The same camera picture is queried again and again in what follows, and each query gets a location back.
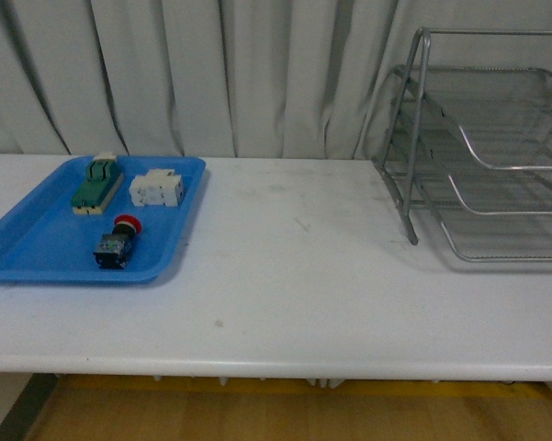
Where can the red emergency stop button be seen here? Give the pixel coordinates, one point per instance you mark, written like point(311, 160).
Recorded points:
point(114, 249)

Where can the silver mesh paper rack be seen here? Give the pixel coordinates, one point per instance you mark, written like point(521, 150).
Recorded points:
point(472, 144)

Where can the white circuit breaker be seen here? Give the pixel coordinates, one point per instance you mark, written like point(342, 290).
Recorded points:
point(159, 187)

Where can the white curtain backdrop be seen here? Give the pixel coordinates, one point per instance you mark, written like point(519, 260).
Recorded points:
point(276, 79)

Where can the blue plastic tray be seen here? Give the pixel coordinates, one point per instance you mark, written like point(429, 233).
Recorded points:
point(42, 240)

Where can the green knife switch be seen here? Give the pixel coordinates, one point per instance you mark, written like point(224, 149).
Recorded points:
point(102, 179)

